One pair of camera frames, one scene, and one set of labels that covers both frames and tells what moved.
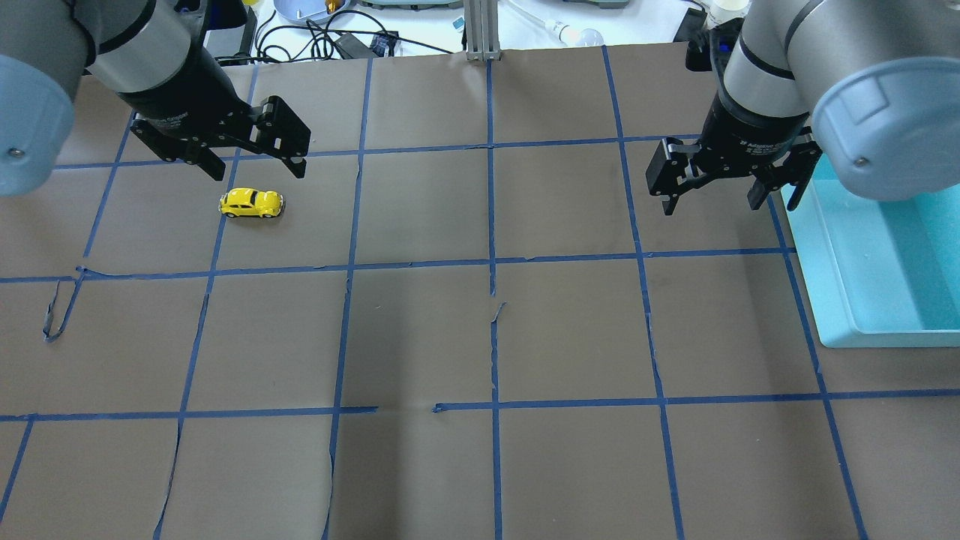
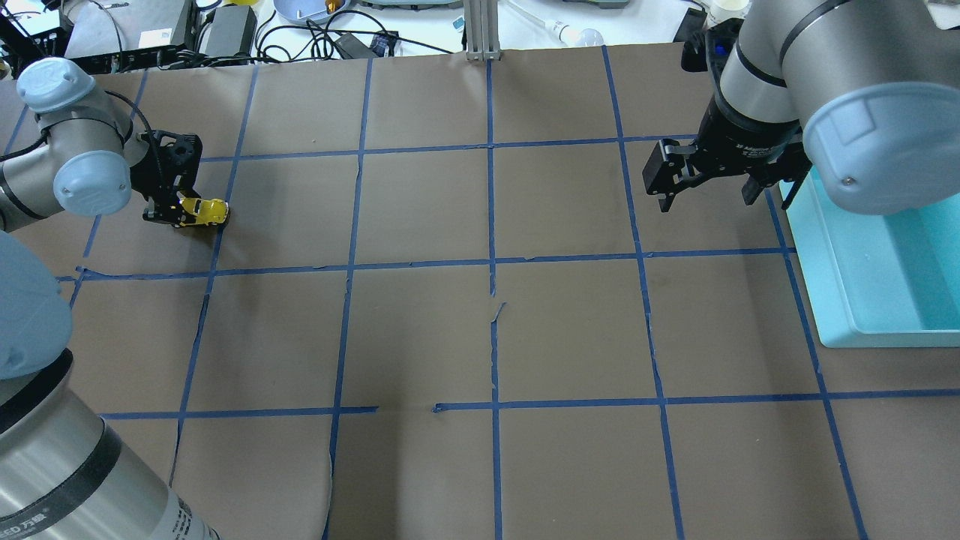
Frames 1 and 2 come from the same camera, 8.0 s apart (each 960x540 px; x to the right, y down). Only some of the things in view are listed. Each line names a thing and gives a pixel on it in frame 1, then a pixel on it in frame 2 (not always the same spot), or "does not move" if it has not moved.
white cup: (721, 11) does not move
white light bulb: (571, 37) does not move
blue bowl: (313, 10) does not move
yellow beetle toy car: (244, 202) → (208, 211)
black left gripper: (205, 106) → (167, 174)
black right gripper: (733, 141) does not move
